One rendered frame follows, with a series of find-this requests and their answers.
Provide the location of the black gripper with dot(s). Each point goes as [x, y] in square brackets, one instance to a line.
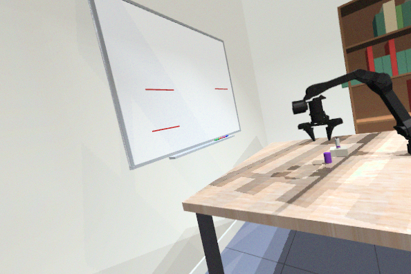
[317, 117]

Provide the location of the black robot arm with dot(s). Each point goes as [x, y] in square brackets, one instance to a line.
[380, 83]

